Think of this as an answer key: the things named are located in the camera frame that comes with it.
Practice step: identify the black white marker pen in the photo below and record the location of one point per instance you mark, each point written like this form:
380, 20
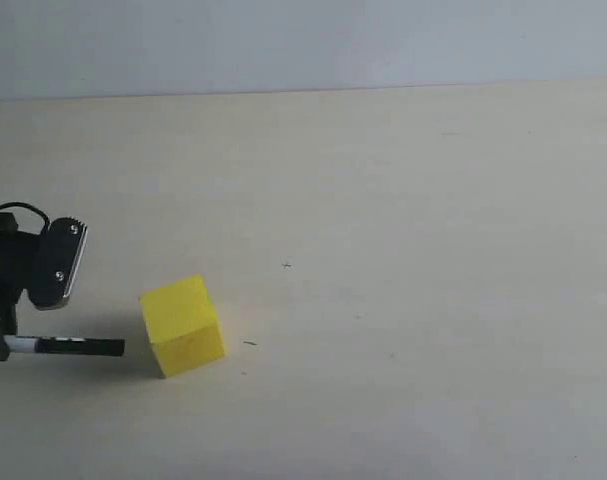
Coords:
65, 345

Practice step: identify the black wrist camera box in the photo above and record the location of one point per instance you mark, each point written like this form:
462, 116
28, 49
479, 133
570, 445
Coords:
56, 263

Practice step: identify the yellow foam cube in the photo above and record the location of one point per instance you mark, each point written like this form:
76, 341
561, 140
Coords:
182, 326

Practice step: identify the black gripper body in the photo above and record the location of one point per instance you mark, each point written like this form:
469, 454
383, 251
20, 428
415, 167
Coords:
17, 252

